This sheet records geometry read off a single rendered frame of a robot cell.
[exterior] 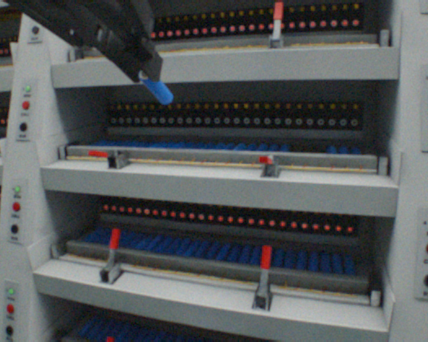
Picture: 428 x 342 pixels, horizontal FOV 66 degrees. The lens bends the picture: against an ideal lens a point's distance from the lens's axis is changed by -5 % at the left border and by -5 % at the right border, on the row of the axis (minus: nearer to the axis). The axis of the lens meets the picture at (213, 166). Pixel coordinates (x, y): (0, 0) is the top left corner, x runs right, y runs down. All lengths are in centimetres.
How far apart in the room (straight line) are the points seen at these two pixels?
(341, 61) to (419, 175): 19
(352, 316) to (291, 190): 20
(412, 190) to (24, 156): 66
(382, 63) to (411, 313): 35
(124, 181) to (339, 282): 38
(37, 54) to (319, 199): 59
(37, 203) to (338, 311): 55
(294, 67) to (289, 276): 33
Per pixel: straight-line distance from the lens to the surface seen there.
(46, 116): 72
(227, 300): 57
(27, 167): 73
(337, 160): 56
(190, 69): 59
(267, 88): 75
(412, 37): 57
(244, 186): 52
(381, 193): 52
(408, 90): 54
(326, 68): 55
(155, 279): 63
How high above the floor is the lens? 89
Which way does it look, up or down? 3 degrees up
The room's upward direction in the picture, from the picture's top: 4 degrees clockwise
